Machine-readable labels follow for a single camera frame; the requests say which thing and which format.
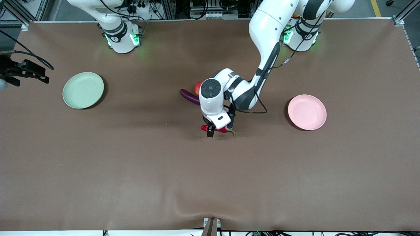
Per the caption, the brown post with white bracket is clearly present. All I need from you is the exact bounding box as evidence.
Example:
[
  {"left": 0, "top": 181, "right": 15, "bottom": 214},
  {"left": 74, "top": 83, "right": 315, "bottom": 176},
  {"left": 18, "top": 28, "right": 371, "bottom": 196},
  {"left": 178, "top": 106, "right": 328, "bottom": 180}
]
[{"left": 201, "top": 217, "right": 221, "bottom": 236}]

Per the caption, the long purple eggplant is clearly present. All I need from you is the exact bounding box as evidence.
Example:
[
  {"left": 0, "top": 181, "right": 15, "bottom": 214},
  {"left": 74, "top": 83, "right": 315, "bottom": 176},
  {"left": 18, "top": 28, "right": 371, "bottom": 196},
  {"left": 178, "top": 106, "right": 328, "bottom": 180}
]
[{"left": 180, "top": 89, "right": 201, "bottom": 106}]

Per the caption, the red chili pepper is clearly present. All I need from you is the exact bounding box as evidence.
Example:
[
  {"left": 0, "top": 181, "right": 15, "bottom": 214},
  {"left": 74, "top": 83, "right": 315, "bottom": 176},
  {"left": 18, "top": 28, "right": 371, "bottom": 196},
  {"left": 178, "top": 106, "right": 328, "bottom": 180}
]
[{"left": 201, "top": 125, "right": 237, "bottom": 137}]

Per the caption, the aluminium frame post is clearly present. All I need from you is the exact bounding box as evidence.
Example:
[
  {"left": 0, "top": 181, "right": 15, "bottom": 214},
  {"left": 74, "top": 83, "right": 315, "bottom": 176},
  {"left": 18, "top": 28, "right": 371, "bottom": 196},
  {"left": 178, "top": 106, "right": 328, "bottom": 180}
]
[
  {"left": 392, "top": 0, "right": 420, "bottom": 27},
  {"left": 0, "top": 0, "right": 50, "bottom": 30}
]

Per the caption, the brown table cover mat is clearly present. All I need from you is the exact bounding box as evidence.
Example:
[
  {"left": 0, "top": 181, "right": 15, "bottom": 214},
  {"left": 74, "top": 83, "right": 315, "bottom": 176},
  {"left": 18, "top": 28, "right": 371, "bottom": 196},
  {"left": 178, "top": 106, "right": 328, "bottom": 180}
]
[{"left": 0, "top": 18, "right": 420, "bottom": 231}]

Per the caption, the white power strip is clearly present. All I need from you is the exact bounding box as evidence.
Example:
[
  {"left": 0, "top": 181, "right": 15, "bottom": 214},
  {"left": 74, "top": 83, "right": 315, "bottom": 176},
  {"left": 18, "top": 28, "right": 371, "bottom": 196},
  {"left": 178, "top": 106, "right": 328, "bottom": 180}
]
[{"left": 126, "top": 0, "right": 164, "bottom": 20}]

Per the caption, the white terminal strip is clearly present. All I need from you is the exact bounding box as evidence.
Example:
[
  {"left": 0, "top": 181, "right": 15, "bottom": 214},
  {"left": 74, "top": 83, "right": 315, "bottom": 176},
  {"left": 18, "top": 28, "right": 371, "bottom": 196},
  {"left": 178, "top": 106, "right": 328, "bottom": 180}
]
[{"left": 204, "top": 11, "right": 227, "bottom": 20}]

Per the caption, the pink round plate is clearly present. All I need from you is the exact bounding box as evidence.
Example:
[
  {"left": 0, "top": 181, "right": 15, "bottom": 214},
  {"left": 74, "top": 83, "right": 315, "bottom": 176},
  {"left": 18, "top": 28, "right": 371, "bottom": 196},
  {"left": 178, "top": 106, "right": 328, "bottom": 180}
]
[{"left": 288, "top": 94, "right": 327, "bottom": 131}]

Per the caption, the light green round plate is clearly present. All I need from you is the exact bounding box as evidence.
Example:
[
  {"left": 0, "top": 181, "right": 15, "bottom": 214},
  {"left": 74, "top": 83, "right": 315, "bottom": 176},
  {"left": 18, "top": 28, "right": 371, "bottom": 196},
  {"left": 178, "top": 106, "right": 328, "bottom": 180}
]
[{"left": 62, "top": 72, "right": 105, "bottom": 109}]

